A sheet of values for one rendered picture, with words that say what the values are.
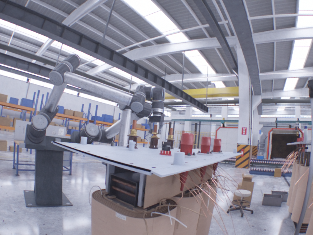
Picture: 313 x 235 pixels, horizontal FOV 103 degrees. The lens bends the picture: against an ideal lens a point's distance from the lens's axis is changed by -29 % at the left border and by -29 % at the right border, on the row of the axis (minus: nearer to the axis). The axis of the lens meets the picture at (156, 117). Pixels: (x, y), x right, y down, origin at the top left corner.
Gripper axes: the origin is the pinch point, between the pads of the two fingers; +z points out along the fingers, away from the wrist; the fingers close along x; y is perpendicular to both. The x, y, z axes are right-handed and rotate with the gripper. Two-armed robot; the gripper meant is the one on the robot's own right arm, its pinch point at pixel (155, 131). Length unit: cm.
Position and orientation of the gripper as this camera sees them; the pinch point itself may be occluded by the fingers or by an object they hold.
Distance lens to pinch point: 149.1
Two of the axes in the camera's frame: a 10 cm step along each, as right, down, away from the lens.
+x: 7.8, 0.0, -6.2
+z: -1.0, 9.9, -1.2
